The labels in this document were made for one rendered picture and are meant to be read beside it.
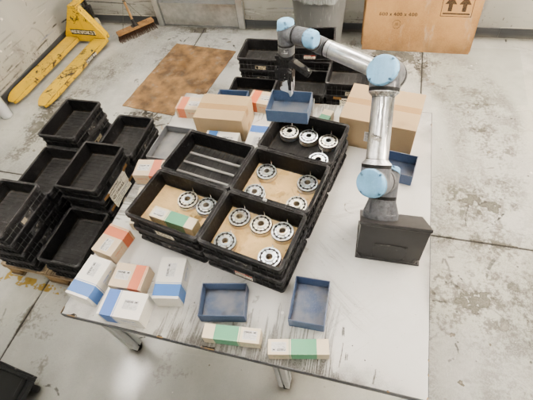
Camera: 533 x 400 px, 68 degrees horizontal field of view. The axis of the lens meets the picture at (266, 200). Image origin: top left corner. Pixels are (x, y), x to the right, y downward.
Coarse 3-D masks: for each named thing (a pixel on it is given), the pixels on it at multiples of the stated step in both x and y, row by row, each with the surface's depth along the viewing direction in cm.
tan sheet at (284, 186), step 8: (256, 168) 204; (256, 176) 201; (280, 176) 200; (288, 176) 199; (296, 176) 198; (248, 184) 198; (264, 184) 197; (272, 184) 197; (280, 184) 196; (288, 184) 196; (296, 184) 195; (272, 192) 194; (280, 192) 193; (288, 192) 193; (296, 192) 192; (280, 200) 190
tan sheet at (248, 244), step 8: (232, 208) 190; (224, 224) 185; (232, 232) 182; (240, 232) 182; (248, 232) 181; (240, 240) 179; (248, 240) 178; (256, 240) 178; (264, 240) 178; (272, 240) 177; (240, 248) 176; (248, 248) 176; (256, 248) 175; (280, 248) 174; (256, 256) 173
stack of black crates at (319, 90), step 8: (296, 72) 312; (312, 72) 308; (320, 72) 306; (296, 80) 318; (304, 80) 316; (312, 80) 314; (320, 80) 312; (296, 88) 312; (304, 88) 311; (312, 88) 310; (320, 88) 309; (320, 96) 289
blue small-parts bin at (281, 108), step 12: (276, 96) 196; (288, 96) 194; (300, 96) 192; (312, 96) 189; (276, 108) 194; (288, 108) 194; (300, 108) 193; (276, 120) 188; (288, 120) 187; (300, 120) 185
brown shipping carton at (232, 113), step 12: (204, 96) 241; (216, 96) 239; (228, 96) 238; (240, 96) 237; (204, 108) 234; (216, 108) 233; (228, 108) 231; (240, 108) 230; (252, 108) 242; (204, 120) 230; (216, 120) 227; (228, 120) 225; (240, 120) 224; (252, 120) 245; (204, 132) 238; (240, 132) 231
